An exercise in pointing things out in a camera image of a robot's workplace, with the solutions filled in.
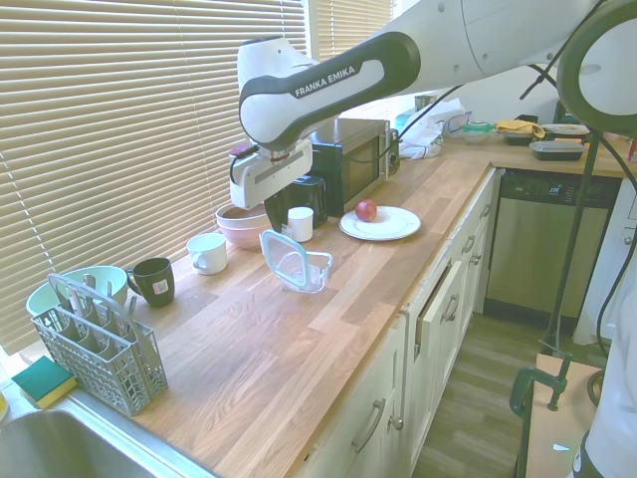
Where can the black microwave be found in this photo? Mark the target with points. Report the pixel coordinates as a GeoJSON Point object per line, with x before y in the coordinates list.
{"type": "Point", "coordinates": [358, 169]}

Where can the white paper cup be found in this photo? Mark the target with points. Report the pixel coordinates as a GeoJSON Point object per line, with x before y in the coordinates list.
{"type": "Point", "coordinates": [300, 224]}

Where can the stainless steel dishwasher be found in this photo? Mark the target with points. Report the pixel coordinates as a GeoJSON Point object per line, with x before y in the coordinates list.
{"type": "Point", "coordinates": [527, 249]}

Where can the teal lidded glass bowl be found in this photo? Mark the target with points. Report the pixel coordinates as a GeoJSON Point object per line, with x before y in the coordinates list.
{"type": "Point", "coordinates": [479, 132]}

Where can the grey plastic cutlery basket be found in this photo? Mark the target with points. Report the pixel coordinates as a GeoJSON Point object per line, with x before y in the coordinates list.
{"type": "Point", "coordinates": [114, 368]}

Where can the white mug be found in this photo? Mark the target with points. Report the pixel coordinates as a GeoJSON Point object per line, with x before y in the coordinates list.
{"type": "Point", "coordinates": [209, 254]}

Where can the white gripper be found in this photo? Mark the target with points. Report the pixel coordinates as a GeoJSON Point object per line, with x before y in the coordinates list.
{"type": "Point", "coordinates": [264, 174]}

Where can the red apple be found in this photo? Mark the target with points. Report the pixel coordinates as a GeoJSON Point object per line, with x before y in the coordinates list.
{"type": "Point", "coordinates": [366, 210]}

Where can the green and yellow sponge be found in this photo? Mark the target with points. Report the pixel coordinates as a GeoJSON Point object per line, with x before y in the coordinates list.
{"type": "Point", "coordinates": [42, 381]}

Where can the yellow white object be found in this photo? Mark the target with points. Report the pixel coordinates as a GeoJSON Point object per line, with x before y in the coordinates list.
{"type": "Point", "coordinates": [2, 406]}

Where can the dark mug with label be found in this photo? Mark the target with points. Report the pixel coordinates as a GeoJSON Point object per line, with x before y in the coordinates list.
{"type": "Point", "coordinates": [156, 281]}

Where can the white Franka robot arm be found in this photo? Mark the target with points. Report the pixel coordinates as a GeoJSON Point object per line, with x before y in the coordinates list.
{"type": "Point", "coordinates": [323, 94]}

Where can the pink wrist camera mount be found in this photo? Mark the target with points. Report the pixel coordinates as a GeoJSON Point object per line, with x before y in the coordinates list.
{"type": "Point", "coordinates": [240, 152]}

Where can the narrow beige window blind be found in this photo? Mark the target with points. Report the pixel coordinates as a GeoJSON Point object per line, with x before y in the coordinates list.
{"type": "Point", "coordinates": [343, 25]}

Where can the light blue box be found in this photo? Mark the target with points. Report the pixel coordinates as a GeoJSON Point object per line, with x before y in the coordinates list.
{"type": "Point", "coordinates": [403, 122]}

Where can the yellow cloth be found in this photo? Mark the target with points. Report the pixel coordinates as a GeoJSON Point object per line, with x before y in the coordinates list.
{"type": "Point", "coordinates": [517, 127]}

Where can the mint green bowl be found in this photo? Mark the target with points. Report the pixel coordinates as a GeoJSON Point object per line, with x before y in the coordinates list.
{"type": "Point", "coordinates": [107, 281]}

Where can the beige bowl with brown inside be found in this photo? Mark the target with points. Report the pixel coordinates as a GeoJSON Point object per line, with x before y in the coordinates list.
{"type": "Point", "coordinates": [239, 214]}

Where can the white ajar cabinet door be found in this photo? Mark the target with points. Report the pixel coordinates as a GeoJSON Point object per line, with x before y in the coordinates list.
{"type": "Point", "coordinates": [433, 318]}

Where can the stainless steel sink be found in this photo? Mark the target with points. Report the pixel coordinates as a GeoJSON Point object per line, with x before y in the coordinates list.
{"type": "Point", "coordinates": [60, 448]}

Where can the green metal clamp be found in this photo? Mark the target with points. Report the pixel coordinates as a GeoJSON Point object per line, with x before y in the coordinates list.
{"type": "Point", "coordinates": [520, 388]}

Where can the round steel cabinet knob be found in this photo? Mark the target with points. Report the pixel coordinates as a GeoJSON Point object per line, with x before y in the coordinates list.
{"type": "Point", "coordinates": [397, 422]}

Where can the clear lid with teal seal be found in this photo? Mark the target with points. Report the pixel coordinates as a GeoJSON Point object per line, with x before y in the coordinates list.
{"type": "Point", "coordinates": [278, 259]}

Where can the pink bowl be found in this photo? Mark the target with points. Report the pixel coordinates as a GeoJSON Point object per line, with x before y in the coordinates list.
{"type": "Point", "coordinates": [244, 238]}

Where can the pink object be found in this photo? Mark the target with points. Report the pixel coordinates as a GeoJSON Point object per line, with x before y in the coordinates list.
{"type": "Point", "coordinates": [613, 136]}

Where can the white plate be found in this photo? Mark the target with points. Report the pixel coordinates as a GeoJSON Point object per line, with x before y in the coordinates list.
{"type": "Point", "coordinates": [398, 224]}

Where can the white plastic bag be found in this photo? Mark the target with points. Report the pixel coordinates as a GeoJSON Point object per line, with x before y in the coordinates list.
{"type": "Point", "coordinates": [428, 132]}

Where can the wide beige window blind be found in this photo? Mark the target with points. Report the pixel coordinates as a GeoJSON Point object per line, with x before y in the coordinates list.
{"type": "Point", "coordinates": [124, 124]}

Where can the wooden mounting board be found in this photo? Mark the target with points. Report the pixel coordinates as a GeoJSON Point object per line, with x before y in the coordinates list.
{"type": "Point", "coordinates": [547, 423]}

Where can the white kitchen cabinet unit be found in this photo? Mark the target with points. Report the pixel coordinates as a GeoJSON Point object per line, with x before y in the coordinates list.
{"type": "Point", "coordinates": [378, 378]}

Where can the clear glass food container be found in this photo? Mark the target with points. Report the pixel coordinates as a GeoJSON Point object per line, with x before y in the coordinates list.
{"type": "Point", "coordinates": [318, 271]}

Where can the dark glass jar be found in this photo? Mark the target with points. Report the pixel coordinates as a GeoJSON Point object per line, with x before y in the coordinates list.
{"type": "Point", "coordinates": [423, 102]}

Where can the black toaster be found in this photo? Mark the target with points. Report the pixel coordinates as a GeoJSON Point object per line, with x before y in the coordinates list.
{"type": "Point", "coordinates": [313, 199]}

